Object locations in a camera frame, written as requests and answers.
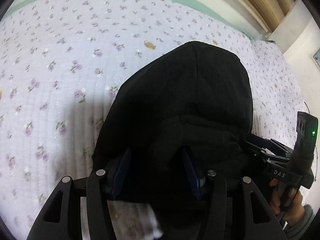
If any black hooded jacket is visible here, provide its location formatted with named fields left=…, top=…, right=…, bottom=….
left=93, top=41, right=253, bottom=239

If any wall map poster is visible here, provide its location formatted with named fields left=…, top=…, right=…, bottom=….
left=312, top=49, right=320, bottom=70

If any grey right sleeve forearm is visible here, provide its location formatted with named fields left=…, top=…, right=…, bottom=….
left=284, top=204, right=313, bottom=240

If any person's right hand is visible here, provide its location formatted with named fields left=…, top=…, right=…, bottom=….
left=269, top=179, right=306, bottom=227

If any white floral quilt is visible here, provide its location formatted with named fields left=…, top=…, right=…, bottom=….
left=1, top=0, right=306, bottom=239

